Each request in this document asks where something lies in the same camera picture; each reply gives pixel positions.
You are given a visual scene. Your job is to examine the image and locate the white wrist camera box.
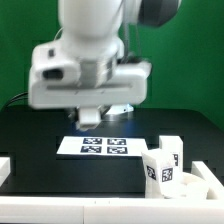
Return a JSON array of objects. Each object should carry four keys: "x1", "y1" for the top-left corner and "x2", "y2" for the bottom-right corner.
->
[{"x1": 30, "y1": 41, "x2": 81, "y2": 84}]

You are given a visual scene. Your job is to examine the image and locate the white round stool seat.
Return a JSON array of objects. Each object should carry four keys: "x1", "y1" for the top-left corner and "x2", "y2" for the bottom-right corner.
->
[{"x1": 146, "y1": 171, "x2": 210, "y2": 200}]

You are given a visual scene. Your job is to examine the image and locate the white left rail block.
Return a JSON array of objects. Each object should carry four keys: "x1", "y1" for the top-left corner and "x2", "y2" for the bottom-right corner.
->
[{"x1": 0, "y1": 157, "x2": 11, "y2": 187}]

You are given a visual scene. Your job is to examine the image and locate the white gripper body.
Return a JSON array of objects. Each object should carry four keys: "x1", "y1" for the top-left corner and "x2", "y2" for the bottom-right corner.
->
[{"x1": 28, "y1": 61, "x2": 152, "y2": 109}]

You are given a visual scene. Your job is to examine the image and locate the black base cables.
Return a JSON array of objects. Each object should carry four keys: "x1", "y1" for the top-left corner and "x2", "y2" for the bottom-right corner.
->
[{"x1": 3, "y1": 91, "x2": 30, "y2": 108}]

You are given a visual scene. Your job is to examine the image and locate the white front rail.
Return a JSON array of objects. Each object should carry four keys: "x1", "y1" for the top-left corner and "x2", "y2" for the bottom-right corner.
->
[{"x1": 0, "y1": 196, "x2": 224, "y2": 224}]

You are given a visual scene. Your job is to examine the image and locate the white marker sheet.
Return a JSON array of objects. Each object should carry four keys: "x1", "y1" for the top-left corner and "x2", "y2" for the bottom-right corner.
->
[{"x1": 57, "y1": 136, "x2": 148, "y2": 157}]

